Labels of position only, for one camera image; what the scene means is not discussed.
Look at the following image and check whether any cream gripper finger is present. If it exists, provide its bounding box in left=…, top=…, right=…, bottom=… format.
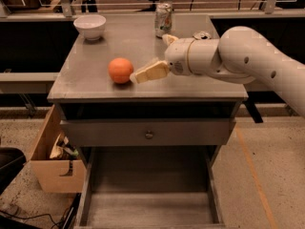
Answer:
left=162, top=34, right=178, bottom=47
left=130, top=58, right=170, bottom=84

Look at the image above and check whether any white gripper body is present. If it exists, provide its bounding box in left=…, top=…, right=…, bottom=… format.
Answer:
left=165, top=38, right=193, bottom=75

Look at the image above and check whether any orange fruit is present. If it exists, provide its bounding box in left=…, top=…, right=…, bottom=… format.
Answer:
left=108, top=58, right=133, bottom=84

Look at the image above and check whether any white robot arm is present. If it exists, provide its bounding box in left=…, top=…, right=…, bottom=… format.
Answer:
left=130, top=26, right=305, bottom=116

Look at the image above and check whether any grey top drawer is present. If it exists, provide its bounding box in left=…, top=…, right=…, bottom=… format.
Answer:
left=61, top=118, right=235, bottom=147

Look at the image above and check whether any grey drawer cabinet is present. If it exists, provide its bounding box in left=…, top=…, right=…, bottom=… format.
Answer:
left=47, top=13, right=249, bottom=177

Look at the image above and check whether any open grey middle drawer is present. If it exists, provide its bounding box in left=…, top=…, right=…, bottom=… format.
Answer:
left=73, top=147, right=226, bottom=229

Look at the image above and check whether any white soda can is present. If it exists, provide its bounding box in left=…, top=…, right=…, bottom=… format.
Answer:
left=154, top=3, right=173, bottom=38

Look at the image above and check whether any green soda can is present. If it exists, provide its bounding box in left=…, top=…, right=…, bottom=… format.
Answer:
left=193, top=31, right=212, bottom=40

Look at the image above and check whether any white ceramic bowl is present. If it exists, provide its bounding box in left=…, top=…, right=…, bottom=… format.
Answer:
left=73, top=14, right=106, bottom=40

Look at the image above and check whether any grey metal railing bench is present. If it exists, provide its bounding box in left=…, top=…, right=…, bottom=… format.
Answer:
left=0, top=73, right=58, bottom=94

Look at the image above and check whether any wooden crate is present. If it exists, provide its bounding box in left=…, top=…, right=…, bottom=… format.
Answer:
left=30, top=106, right=86, bottom=193

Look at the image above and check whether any black office chair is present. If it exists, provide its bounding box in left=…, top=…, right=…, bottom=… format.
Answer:
left=0, top=147, right=26, bottom=195

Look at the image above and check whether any black cable on floor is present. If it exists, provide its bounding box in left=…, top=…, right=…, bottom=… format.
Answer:
left=0, top=207, right=74, bottom=229

